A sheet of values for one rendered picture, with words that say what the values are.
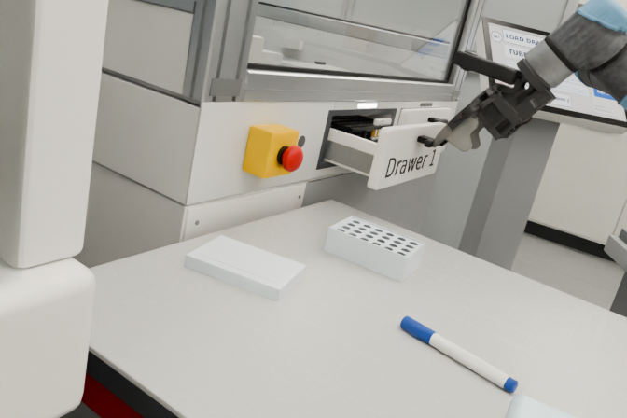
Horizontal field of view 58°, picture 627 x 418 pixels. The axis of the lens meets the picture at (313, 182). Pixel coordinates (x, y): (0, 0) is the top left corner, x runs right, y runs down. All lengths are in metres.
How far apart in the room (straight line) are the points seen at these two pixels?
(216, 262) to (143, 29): 0.34
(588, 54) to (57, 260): 0.83
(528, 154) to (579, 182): 2.02
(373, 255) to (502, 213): 1.26
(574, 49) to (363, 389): 0.65
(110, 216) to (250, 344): 0.41
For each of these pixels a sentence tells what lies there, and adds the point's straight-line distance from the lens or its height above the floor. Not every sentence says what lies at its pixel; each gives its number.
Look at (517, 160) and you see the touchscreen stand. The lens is 1.99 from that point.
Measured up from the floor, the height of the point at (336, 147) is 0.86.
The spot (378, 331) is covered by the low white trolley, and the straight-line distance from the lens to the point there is 0.66.
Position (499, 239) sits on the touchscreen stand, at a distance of 2.06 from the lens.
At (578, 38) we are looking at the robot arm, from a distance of 0.99.
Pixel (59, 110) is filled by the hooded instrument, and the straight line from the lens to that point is 0.34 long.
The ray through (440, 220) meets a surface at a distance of 2.83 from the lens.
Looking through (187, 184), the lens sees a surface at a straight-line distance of 0.78.
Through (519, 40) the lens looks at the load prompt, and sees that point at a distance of 1.95.
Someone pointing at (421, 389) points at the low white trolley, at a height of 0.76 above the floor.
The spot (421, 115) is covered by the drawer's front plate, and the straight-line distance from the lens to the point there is 1.36.
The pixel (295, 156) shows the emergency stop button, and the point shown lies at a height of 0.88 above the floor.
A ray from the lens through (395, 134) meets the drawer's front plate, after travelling 0.98.
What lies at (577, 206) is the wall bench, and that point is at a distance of 4.03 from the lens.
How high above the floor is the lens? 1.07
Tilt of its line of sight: 16 degrees down
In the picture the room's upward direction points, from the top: 12 degrees clockwise
